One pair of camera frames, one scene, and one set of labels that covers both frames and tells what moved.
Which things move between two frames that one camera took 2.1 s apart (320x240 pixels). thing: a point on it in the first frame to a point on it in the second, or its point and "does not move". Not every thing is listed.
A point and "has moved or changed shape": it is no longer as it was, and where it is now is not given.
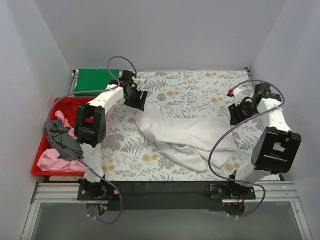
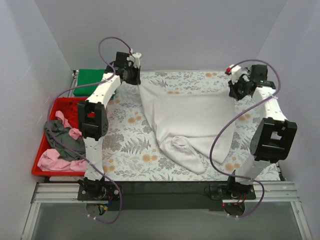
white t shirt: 187,141 has moved or changed shape
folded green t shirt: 93,79 does not move
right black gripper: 236,114 to 235,91
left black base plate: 109,193 does not move
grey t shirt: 59,138 does not move
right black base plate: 224,192 does not move
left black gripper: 136,99 to 135,78
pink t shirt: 50,160 does not move
